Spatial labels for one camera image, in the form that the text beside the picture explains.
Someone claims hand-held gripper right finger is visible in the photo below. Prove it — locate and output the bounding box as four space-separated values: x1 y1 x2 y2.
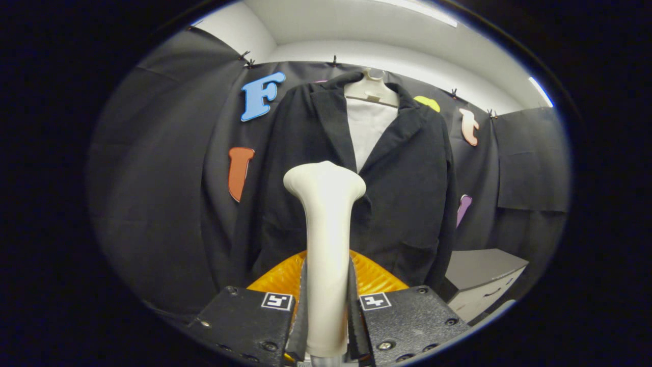
348 249 470 366

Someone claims black backdrop cloth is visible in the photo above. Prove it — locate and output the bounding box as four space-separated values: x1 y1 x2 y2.
87 25 570 317

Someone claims white clothes hanger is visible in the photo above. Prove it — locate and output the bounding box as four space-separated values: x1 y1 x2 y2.
344 69 400 108

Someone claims grey cabinet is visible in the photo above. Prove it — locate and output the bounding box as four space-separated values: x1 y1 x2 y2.
441 248 529 323

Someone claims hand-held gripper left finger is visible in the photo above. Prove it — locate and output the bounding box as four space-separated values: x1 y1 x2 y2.
184 250 310 367

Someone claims white shirt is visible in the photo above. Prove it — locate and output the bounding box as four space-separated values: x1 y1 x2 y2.
346 98 399 173

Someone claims black suit jacket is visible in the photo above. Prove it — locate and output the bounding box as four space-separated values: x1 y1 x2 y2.
229 71 458 296

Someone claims white garment steamer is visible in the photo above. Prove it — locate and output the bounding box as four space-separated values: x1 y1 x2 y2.
283 161 367 358

